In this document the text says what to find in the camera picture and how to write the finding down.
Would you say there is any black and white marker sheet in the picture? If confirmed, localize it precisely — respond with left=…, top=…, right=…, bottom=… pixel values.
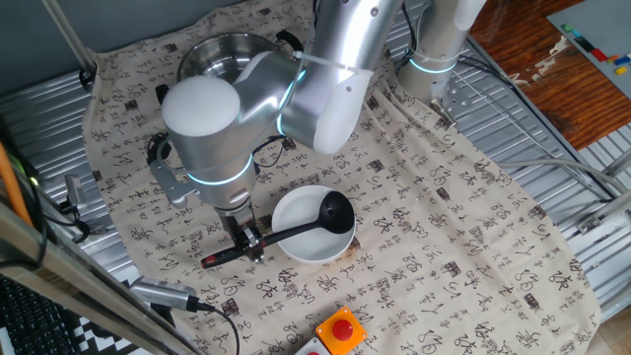
left=73, top=315, right=149, bottom=355

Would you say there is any black keyboard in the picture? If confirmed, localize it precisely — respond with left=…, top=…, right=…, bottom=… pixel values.
left=0, top=275, right=83, bottom=355

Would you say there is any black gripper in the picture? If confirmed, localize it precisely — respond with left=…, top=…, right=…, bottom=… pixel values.
left=219, top=205, right=267, bottom=261

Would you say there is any black ladle with red tip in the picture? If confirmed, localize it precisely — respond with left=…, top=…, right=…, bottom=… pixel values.
left=199, top=190, right=356, bottom=270

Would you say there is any grey box red mushroom button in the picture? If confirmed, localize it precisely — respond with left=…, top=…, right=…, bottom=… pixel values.
left=293, top=336, right=332, bottom=355

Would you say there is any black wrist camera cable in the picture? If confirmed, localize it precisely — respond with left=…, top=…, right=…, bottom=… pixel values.
left=145, top=131, right=293, bottom=173

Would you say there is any steel pot with black handles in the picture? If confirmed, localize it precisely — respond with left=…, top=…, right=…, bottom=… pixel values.
left=154, top=28, right=307, bottom=106

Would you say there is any brown wooden desk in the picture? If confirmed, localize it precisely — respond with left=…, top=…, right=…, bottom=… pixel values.
left=467, top=0, right=631, bottom=152

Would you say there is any small silver camera on clamp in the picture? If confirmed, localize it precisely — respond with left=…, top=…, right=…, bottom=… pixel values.
left=57, top=174, right=107, bottom=237

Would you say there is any silver camera with ribbed housing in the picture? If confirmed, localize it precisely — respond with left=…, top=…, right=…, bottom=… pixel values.
left=128, top=275, right=201, bottom=313

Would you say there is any beige calligraphy print tablecloth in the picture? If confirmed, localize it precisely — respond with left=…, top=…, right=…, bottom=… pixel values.
left=81, top=0, right=602, bottom=355

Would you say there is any white ceramic bowl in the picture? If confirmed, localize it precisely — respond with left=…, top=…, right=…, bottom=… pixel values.
left=270, top=184, right=357, bottom=265

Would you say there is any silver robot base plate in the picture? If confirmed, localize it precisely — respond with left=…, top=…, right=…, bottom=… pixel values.
left=428, top=73, right=477, bottom=130

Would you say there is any thin black camera cable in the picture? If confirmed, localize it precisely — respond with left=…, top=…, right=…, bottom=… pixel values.
left=195, top=301, right=242, bottom=355

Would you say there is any aluminium frame beam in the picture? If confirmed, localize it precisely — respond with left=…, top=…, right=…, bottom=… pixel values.
left=0, top=201, right=203, bottom=355

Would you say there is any grey board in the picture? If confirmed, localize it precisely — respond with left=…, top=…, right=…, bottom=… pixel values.
left=545, top=0, right=631, bottom=100

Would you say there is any grey cable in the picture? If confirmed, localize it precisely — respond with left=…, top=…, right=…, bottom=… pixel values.
left=492, top=157, right=631, bottom=198

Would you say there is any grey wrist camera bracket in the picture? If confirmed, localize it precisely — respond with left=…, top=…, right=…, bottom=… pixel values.
left=147, top=147, right=198, bottom=209

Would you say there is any orange tube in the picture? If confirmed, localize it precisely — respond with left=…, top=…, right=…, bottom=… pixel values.
left=0, top=142, right=34, bottom=229

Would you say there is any orange emergency stop button box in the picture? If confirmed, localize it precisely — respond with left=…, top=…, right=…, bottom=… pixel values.
left=314, top=305, right=369, bottom=355

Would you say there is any thin metal pole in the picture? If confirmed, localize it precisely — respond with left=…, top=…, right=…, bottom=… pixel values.
left=41, top=0, right=99, bottom=75

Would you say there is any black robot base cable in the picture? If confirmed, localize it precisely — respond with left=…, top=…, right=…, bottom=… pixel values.
left=399, top=0, right=615, bottom=201

